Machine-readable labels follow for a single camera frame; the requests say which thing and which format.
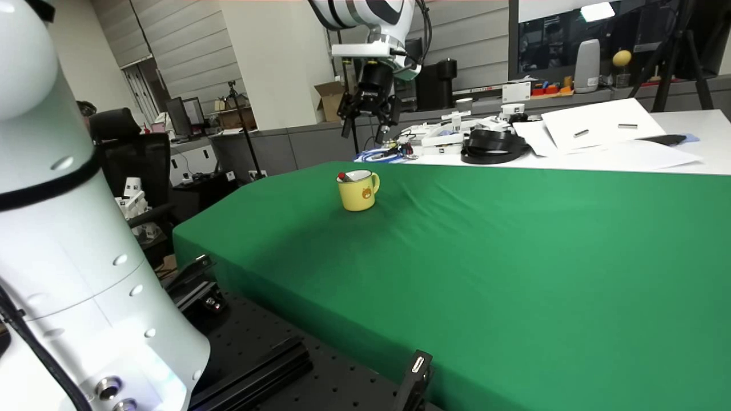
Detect white electronics clutter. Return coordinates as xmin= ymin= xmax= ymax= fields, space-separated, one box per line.
xmin=355 ymin=113 xmax=529 ymax=165

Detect seated person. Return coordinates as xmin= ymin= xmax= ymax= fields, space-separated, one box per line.
xmin=74 ymin=100 xmax=97 ymax=119

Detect cardboard box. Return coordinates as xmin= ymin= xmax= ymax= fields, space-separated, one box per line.
xmin=314 ymin=83 xmax=345 ymax=124

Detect white paper sheets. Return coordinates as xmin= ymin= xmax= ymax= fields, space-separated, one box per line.
xmin=513 ymin=98 xmax=699 ymax=171

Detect black tripod stand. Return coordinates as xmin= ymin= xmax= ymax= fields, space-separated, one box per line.
xmin=226 ymin=81 xmax=264 ymax=180

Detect black camera clamp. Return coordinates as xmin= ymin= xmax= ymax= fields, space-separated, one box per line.
xmin=391 ymin=353 xmax=432 ymax=411

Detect white speaker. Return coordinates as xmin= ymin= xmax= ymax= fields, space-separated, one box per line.
xmin=572 ymin=39 xmax=601 ymax=94

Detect black coiled cable bundle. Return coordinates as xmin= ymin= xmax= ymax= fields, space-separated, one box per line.
xmin=458 ymin=124 xmax=529 ymax=168

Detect yellow mug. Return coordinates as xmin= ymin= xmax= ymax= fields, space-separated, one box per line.
xmin=336 ymin=169 xmax=378 ymax=212

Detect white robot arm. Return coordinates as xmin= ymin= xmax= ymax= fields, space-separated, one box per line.
xmin=0 ymin=0 xmax=312 ymax=411

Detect black office chair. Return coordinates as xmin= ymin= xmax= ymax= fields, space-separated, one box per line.
xmin=89 ymin=108 xmax=174 ymax=224

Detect green table cloth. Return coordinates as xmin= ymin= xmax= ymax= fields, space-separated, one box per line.
xmin=174 ymin=165 xmax=731 ymax=411

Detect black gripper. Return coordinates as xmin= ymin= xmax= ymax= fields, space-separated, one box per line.
xmin=338 ymin=62 xmax=402 ymax=127

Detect black mounting rail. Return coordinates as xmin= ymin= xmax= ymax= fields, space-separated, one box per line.
xmin=186 ymin=339 xmax=312 ymax=411

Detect yellow ball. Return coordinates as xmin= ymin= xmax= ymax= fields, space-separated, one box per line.
xmin=611 ymin=50 xmax=632 ymax=68

